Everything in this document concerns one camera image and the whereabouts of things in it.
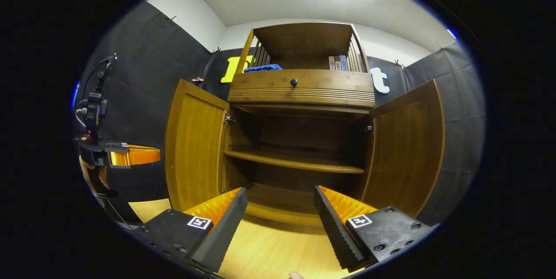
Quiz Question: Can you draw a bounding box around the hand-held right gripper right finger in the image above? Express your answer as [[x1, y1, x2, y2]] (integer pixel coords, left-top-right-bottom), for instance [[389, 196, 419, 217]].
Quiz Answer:
[[314, 186, 435, 272]]

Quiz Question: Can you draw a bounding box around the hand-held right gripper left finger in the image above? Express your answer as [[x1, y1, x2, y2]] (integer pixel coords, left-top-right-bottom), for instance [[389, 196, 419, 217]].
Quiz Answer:
[[130, 188, 248, 274]]

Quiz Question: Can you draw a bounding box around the wooden shoe cabinet door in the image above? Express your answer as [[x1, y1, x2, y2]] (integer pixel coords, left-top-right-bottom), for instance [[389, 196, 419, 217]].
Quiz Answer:
[[164, 78, 231, 212], [361, 79, 446, 219]]

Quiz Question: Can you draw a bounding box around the wooden double-door shoe cabinet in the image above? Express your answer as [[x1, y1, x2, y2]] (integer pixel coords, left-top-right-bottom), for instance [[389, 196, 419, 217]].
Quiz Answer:
[[164, 22, 446, 227]]

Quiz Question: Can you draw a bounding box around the wooden cabinet inner shelf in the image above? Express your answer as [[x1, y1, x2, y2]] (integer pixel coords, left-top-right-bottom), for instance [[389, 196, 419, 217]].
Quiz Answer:
[[224, 149, 364, 174]]

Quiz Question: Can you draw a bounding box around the wooden cabinet drawer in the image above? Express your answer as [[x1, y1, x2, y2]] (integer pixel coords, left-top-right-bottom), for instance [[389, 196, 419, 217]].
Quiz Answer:
[[227, 69, 375, 109]]

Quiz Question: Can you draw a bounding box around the black backdrop cloth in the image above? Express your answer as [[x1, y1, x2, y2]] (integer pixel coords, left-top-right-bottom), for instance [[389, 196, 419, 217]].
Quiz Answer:
[[72, 1, 486, 227]]

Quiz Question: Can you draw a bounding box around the blue cloth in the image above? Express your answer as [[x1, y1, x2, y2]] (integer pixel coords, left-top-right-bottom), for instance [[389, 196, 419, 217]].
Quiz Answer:
[[243, 64, 283, 73]]

